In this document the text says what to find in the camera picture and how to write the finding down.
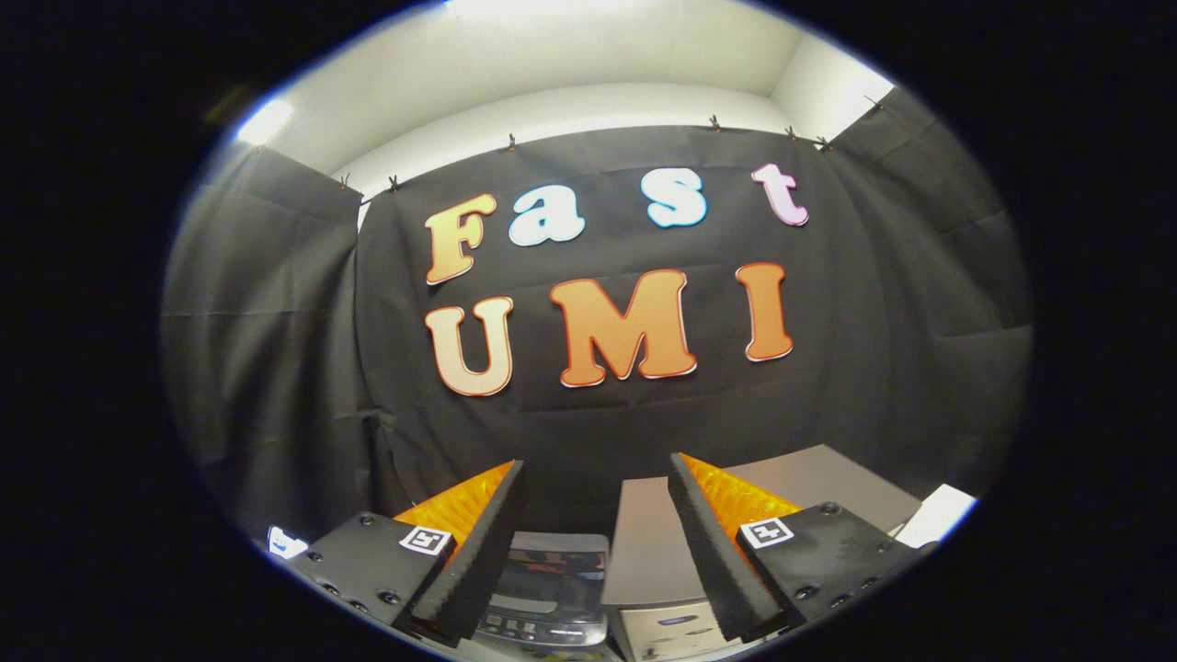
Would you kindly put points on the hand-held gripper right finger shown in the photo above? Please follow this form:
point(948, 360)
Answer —
point(708, 552)

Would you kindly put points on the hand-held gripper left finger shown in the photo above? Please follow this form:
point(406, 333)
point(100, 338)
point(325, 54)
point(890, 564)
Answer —
point(492, 552)

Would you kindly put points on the small grey washing machine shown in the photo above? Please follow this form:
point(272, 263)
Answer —
point(542, 628)

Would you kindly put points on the white panel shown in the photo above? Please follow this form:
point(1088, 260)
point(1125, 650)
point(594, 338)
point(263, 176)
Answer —
point(938, 515)

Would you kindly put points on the black backdrop cloth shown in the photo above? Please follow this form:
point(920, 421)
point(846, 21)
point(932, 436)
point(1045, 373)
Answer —
point(874, 368)

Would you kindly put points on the row of black cloth clips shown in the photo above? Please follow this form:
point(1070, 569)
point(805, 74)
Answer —
point(714, 122)

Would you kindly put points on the ceiling light strip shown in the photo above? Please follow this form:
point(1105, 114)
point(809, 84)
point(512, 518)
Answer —
point(265, 121)

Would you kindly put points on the ceiling light panel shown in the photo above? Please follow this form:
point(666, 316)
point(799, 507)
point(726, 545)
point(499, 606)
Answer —
point(561, 9)

